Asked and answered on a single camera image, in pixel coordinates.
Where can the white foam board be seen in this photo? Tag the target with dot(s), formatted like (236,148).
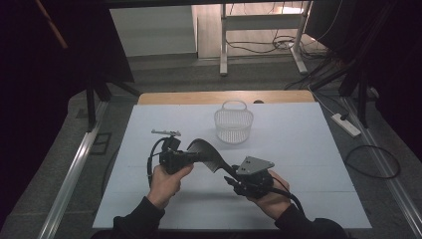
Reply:
(298,149)

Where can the black plug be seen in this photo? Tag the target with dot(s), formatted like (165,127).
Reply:
(344,116)

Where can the white desk frame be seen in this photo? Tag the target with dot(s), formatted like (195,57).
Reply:
(262,21)

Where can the black spatula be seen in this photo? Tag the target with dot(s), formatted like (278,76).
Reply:
(209,151)

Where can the dark curtain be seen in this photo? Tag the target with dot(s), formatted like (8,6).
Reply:
(40,99)
(398,66)

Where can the person's left hand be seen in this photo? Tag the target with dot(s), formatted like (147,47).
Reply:
(164,186)

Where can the aluminium rail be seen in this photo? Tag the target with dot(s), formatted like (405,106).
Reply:
(399,199)
(71,179)

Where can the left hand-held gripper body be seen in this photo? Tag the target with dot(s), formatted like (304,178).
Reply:
(172,159)

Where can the wooden table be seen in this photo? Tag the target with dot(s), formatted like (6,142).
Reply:
(199,98)

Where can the white power strip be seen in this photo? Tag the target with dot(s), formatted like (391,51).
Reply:
(346,126)

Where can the white mesh basket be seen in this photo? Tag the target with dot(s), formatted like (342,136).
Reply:
(233,134)

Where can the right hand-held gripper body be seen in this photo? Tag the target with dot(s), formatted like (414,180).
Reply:
(253,166)

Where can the wooden stick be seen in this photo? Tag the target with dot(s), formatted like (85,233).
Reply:
(53,26)

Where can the black metal stand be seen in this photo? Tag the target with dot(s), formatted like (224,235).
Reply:
(363,99)
(90,106)

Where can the person's right hand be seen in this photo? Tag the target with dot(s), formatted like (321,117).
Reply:
(275,202)

